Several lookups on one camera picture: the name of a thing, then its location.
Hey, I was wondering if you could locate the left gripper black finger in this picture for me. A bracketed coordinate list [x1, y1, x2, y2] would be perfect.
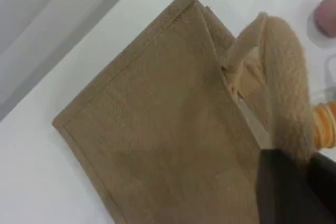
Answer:
[308, 153, 336, 224]
[257, 149, 316, 224]

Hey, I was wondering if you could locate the long striped orange bread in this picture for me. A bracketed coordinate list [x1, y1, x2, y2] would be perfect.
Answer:
[313, 100, 336, 149]

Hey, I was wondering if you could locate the brown jute tote bag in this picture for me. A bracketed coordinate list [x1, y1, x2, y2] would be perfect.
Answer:
[51, 0, 319, 224]

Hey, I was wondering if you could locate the pink peach with green leaf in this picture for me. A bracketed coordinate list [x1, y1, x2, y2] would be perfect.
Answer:
[313, 0, 336, 38]

